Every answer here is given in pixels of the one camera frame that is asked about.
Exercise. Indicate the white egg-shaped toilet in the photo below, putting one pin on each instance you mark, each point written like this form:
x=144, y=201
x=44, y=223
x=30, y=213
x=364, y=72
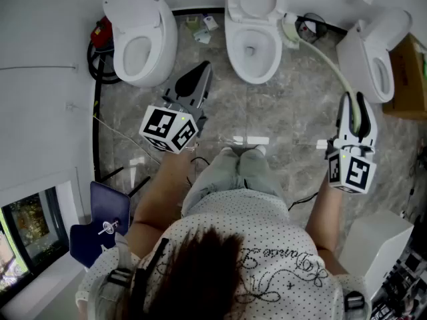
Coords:
x=163, y=45

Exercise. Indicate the white angular toilet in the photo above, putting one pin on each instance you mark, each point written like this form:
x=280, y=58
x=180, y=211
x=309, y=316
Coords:
x=357, y=52

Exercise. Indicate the small white packet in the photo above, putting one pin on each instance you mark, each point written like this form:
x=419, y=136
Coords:
x=210, y=22

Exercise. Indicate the small green holder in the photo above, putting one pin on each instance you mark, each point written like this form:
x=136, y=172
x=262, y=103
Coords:
x=191, y=22

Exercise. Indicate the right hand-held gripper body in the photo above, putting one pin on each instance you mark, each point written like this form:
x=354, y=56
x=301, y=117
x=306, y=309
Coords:
x=353, y=170

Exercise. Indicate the white plastic tube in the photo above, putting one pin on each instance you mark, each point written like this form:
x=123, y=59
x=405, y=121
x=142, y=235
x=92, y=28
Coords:
x=291, y=17

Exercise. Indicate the brown cardboard box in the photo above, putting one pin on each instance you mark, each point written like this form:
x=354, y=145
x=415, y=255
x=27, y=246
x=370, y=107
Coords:
x=408, y=78

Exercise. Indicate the person's white dotted shirt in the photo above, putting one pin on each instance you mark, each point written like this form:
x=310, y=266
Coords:
x=253, y=225

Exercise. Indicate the white toilet with raised seat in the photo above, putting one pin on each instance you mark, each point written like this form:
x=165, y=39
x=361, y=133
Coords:
x=235, y=62

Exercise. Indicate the person's left forearm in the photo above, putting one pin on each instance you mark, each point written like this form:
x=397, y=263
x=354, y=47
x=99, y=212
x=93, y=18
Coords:
x=160, y=188

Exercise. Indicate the pale blue packets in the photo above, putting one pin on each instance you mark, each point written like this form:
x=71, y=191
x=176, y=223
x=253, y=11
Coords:
x=203, y=36

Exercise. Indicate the dark framed window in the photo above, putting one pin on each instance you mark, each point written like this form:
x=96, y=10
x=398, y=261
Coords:
x=33, y=232

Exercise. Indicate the red appliance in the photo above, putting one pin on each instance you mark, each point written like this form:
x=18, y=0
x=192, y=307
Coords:
x=100, y=33

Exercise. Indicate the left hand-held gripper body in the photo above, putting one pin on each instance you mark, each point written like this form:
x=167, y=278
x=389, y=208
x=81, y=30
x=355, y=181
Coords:
x=166, y=125

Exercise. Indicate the green toilet brush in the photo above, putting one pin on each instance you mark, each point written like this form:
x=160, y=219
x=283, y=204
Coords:
x=330, y=63

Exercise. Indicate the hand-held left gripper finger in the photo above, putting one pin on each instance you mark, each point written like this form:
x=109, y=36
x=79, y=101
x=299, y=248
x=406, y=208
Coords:
x=204, y=88
x=173, y=85

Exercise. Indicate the cluttered shelf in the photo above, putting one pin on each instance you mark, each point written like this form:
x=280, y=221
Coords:
x=403, y=278

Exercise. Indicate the blue chair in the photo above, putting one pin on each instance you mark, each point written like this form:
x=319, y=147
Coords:
x=110, y=202

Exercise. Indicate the person's right forearm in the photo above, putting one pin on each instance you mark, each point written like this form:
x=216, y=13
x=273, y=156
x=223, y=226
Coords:
x=328, y=212

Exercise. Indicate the white cabinet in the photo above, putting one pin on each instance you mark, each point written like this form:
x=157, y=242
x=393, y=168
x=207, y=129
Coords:
x=377, y=242

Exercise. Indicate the person's pale green trousers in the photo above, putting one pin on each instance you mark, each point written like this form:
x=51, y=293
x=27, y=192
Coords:
x=227, y=175

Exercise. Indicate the person's white shoe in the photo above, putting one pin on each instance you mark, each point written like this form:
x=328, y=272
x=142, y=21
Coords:
x=227, y=149
x=261, y=149

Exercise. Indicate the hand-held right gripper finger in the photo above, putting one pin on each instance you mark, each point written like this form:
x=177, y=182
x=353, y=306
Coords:
x=368, y=118
x=343, y=122

